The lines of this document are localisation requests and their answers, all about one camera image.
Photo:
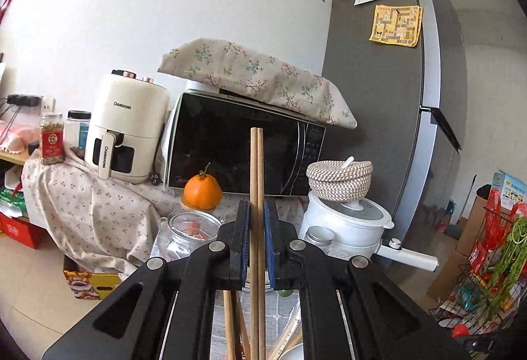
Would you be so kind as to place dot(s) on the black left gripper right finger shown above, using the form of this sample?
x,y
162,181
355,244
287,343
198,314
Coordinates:
x,y
350,309

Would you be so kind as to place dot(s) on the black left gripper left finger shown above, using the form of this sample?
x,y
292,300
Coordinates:
x,y
164,310

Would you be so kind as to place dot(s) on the long wooden chopstick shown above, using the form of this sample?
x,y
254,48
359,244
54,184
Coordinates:
x,y
229,321

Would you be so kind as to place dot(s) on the yellow printed cardboard box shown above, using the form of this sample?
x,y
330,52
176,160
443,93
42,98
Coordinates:
x,y
86,285

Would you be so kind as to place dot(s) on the green vegetables bunch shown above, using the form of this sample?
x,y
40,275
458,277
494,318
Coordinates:
x,y
510,265

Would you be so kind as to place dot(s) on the floral pink cloth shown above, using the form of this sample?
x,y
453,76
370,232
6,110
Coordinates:
x,y
104,225

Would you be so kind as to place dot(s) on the large clear nut jar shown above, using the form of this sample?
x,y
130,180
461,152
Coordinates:
x,y
182,233

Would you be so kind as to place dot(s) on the grey checked tablecloth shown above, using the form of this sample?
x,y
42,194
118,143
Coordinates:
x,y
279,312

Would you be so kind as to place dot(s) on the small jar red goji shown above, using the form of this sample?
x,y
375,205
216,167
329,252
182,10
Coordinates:
x,y
320,236

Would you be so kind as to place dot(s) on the red box on floor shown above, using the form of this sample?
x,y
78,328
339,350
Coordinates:
x,y
22,231

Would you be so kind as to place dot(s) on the orange tangerine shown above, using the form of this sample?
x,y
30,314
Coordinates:
x,y
202,191

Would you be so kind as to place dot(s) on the cream air fryer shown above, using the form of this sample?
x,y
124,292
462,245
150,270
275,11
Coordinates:
x,y
126,127

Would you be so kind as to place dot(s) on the red label spice jar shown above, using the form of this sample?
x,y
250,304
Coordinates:
x,y
51,143

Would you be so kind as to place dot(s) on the black microwave oven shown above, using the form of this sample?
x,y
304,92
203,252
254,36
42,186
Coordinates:
x,y
211,132

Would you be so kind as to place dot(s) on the floral cloth on microwave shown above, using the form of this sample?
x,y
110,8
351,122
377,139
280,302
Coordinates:
x,y
264,78

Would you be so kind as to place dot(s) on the grey refrigerator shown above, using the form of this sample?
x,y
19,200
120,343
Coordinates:
x,y
410,107

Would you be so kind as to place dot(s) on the yellow fridge magnet sheet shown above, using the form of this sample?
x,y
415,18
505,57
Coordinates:
x,y
397,25

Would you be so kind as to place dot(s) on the black wire rack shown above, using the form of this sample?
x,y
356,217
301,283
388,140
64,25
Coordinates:
x,y
464,294

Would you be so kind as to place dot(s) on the white cooking pot with handle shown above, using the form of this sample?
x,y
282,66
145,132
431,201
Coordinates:
x,y
359,228

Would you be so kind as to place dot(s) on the cream bowl green handle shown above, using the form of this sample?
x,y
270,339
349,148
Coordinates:
x,y
285,293

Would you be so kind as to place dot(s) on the woven rope basket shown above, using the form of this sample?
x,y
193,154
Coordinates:
x,y
340,181

